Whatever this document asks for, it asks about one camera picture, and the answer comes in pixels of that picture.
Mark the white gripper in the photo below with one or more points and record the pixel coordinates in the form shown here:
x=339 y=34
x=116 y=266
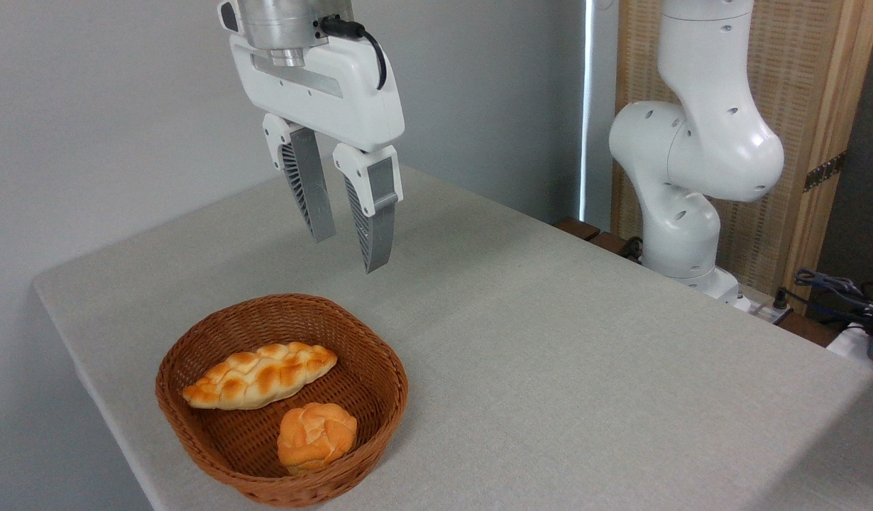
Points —
x=337 y=92

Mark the white plastic box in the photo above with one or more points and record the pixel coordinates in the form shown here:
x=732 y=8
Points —
x=848 y=344

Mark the black metal hinge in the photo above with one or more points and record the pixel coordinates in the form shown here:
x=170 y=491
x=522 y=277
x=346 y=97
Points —
x=825 y=172

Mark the grey linen tablecloth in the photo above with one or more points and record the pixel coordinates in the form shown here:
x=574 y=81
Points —
x=550 y=355

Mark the long braided bread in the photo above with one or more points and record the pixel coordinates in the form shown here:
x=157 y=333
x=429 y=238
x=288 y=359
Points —
x=259 y=376

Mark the round bread roll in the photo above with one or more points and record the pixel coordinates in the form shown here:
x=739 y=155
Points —
x=316 y=436

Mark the brown wicker basket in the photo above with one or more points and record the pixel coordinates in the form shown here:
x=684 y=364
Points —
x=365 y=369

